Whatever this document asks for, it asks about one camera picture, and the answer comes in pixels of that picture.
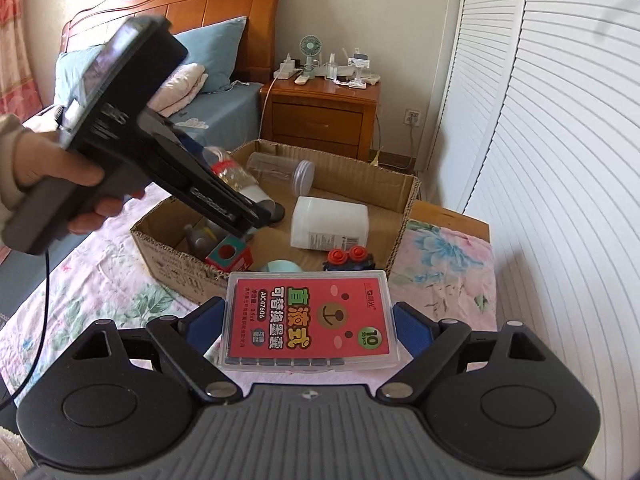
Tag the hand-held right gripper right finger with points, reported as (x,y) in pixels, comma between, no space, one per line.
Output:
(412,330)

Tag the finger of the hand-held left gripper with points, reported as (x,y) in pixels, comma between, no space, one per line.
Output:
(165,132)
(220,205)

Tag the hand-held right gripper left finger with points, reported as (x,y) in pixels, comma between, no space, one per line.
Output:
(207,320)

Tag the glitter bottle with silver cap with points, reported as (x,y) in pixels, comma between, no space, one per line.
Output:
(235,175)

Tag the grey bottle black lid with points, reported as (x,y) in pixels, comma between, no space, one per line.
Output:
(195,240)

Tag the cardboard box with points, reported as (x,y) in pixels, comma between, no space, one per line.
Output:
(165,260)

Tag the red ink cartridge box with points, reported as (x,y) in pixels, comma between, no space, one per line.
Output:
(310,320)

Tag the person's left forearm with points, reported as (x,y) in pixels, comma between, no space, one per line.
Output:
(7,160)

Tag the person's left hand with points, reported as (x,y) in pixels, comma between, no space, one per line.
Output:
(50,165)

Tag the red cube toy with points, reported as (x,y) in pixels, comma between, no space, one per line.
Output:
(227,255)

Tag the pink quilt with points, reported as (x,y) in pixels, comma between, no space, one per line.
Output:
(185,85)

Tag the small blue pillow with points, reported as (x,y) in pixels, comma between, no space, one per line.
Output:
(67,75)

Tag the blue bed sheet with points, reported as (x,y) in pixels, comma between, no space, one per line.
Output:
(225,110)

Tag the clear plastic jar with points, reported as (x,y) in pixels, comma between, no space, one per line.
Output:
(275,167)

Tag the mint green case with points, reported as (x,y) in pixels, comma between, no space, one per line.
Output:
(282,266)

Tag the large blue pillow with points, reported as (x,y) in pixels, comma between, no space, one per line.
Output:
(215,55)

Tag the black toy red caps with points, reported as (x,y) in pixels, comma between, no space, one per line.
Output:
(342,256)

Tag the wooden headboard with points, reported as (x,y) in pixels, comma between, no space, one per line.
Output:
(200,5)

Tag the white plastic bottle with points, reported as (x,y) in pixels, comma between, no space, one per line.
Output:
(330,222)

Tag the red patterned curtain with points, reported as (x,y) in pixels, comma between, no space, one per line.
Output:
(12,60)

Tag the wooden furniture edge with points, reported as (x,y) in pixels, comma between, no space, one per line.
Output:
(450,215)

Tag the wooden nightstand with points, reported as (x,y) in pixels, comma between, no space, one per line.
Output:
(320,120)

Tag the white power strip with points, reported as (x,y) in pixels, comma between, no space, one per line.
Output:
(287,71)

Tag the white remote control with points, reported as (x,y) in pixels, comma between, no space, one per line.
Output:
(302,79)

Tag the small green desk fan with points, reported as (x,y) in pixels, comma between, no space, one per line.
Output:
(310,46)

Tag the small clear spray bottle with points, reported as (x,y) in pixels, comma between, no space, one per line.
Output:
(332,67)

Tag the white phone holder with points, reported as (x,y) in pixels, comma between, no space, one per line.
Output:
(360,62)

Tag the white louvered closet door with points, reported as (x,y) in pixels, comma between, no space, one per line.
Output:
(550,160)

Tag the wall socket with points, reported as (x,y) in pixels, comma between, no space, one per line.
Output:
(412,117)

